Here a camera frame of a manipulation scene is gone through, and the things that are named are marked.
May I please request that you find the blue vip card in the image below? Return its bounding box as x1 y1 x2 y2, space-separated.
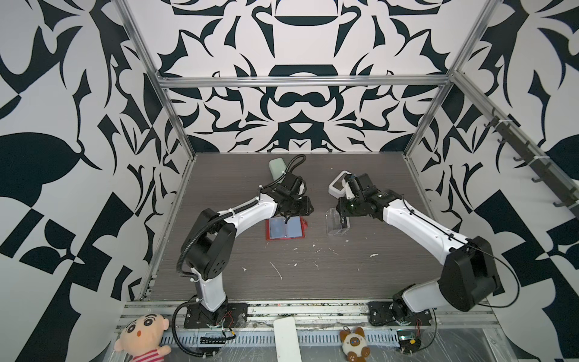
286 217 303 238

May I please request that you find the red leather card holder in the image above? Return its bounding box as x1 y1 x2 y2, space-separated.
265 217 308 241

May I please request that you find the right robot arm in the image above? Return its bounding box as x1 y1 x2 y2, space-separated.
328 171 501 318

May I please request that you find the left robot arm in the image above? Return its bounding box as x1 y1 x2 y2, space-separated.
176 172 314 312

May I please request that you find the clear acrylic card stand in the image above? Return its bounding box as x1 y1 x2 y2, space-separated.
325 208 351 236

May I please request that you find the green glasses case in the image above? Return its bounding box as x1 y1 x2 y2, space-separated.
268 158 286 181

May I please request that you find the white digital clock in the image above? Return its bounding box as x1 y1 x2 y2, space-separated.
328 170 351 199

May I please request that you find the brown white plush toy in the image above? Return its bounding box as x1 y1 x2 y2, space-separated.
339 326 370 362

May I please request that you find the small green circuit board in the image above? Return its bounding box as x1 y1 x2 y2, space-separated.
397 330 422 355

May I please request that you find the white rectangular box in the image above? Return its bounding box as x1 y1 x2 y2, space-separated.
274 317 302 362

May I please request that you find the grey hook rack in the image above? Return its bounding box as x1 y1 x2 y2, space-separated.
483 109 578 216

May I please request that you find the cartoon boy plush doll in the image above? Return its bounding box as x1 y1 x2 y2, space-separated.
114 313 172 361

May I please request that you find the left black corrugated cable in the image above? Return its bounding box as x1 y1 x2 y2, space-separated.
170 198 261 358

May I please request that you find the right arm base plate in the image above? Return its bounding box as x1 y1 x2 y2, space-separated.
367 301 432 327

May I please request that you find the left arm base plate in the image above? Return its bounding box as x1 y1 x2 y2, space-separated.
184 301 249 329

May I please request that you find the white cable duct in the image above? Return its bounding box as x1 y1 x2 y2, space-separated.
179 330 400 348

